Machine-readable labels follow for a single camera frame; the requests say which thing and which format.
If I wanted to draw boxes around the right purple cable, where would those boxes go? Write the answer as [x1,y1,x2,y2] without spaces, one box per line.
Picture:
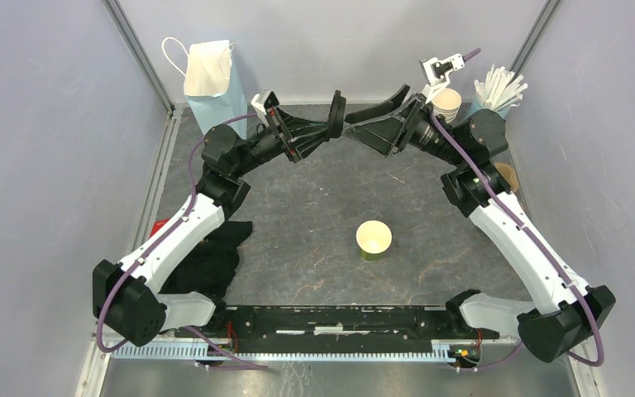
[429,48,606,371]

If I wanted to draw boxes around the light blue paper bag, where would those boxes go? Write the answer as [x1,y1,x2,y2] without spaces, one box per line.
[161,36,248,139]

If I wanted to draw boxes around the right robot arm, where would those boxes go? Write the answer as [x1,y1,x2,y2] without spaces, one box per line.
[344,86,616,366]

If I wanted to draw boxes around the black cloth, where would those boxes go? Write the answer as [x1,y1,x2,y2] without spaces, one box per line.
[160,221,254,299]

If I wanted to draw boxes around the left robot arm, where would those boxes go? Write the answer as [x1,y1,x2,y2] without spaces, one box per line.
[93,91,346,353]

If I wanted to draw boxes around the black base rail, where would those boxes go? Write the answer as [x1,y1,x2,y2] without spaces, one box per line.
[200,305,500,353]

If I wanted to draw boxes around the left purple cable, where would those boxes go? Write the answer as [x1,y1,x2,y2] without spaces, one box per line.
[94,113,270,371]

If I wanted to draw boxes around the blue straw holder can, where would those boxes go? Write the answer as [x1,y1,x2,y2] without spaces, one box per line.
[465,97,511,122]

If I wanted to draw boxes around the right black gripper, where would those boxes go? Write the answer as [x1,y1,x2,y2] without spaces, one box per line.
[343,84,467,167]

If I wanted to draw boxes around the green paper coffee cup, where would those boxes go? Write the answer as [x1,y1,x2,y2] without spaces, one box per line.
[356,220,393,261]

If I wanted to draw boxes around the purple cable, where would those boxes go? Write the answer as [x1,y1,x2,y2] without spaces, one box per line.
[94,113,270,371]
[429,48,606,371]

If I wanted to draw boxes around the red card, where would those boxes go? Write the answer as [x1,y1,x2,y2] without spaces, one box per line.
[150,218,169,237]

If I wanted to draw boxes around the brown pulp cup carrier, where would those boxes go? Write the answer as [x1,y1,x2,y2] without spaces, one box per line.
[494,162,520,194]

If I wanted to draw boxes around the stack of paper cups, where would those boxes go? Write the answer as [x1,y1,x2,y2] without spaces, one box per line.
[431,88,462,123]

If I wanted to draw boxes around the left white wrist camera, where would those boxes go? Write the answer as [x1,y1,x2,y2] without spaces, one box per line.
[250,90,279,125]

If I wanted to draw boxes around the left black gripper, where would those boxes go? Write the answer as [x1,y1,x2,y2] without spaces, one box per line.
[232,106,337,178]

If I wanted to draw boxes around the white cable tray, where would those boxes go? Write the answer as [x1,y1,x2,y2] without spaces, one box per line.
[112,341,474,364]

